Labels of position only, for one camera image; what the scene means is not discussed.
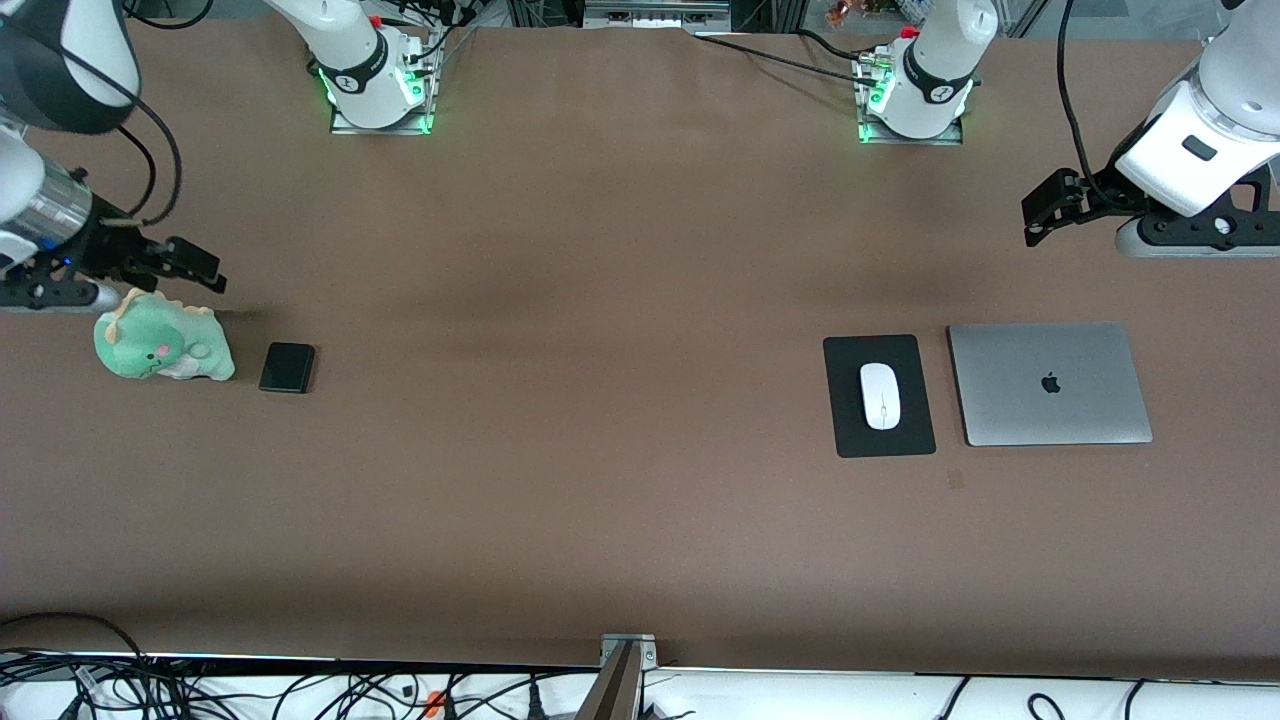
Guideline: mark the green dinosaur plush toy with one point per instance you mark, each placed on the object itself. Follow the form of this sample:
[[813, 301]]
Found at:
[[160, 340]]

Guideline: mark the black mouse pad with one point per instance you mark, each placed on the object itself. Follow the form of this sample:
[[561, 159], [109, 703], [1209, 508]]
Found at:
[[845, 430]]

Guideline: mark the black phone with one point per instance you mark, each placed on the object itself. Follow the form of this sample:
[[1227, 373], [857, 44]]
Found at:
[[287, 368]]

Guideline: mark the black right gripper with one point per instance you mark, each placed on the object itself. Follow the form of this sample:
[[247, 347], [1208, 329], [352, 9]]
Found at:
[[105, 250]]

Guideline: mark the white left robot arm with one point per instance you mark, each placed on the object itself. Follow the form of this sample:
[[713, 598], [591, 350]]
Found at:
[[1175, 170]]

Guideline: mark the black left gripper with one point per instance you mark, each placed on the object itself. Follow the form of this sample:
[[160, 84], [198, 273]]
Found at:
[[1108, 186]]

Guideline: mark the metal table edge bracket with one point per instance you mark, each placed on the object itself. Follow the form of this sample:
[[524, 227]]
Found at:
[[628, 650]]

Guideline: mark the white computer mouse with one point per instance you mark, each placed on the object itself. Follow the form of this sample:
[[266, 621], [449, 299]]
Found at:
[[881, 395]]

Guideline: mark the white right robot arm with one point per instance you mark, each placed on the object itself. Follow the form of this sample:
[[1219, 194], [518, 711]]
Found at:
[[100, 40]]

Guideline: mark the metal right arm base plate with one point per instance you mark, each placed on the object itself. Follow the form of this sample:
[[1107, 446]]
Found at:
[[385, 130]]

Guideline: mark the orange plug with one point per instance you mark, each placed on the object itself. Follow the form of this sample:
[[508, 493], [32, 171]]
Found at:
[[434, 700]]

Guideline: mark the metal box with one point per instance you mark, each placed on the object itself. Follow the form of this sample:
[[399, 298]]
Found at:
[[655, 12]]

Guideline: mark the silver laptop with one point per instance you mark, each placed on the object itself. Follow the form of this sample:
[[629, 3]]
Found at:
[[1050, 385]]

